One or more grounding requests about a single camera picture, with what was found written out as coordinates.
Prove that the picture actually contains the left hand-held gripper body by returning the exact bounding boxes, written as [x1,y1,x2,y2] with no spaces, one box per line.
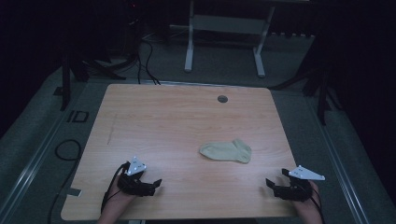
[117,156,157,198]

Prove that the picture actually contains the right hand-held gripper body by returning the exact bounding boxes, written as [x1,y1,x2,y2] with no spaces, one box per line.
[272,164,326,203]

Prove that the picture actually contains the beige sock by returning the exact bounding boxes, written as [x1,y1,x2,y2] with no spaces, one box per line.
[199,138,253,164]

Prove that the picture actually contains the person's right hand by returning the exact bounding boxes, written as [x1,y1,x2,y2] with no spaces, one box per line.
[291,180,321,217]

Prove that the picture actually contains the person's left hand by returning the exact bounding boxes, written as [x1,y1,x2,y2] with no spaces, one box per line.
[106,182,138,211]

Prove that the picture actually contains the black metal stand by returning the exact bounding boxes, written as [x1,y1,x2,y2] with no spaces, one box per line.
[51,50,127,112]
[270,60,345,127]

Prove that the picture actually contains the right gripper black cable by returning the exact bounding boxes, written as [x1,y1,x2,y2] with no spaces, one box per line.
[307,183,327,224]

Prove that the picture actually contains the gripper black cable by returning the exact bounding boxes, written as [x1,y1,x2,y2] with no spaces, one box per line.
[307,183,327,224]
[100,161,131,215]

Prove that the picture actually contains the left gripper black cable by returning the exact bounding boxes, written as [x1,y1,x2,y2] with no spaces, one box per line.
[100,161,131,215]

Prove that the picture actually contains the aluminium floor rail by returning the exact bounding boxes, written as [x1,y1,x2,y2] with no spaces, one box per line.
[0,81,82,218]
[304,92,372,224]

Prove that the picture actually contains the black looped floor cable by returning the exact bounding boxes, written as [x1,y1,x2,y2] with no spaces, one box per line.
[47,138,83,224]

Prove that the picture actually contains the black hanging cables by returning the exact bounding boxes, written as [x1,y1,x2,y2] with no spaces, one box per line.
[135,18,163,86]

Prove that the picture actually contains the white desk frame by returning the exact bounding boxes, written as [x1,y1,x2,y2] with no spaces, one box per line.
[169,0,312,78]

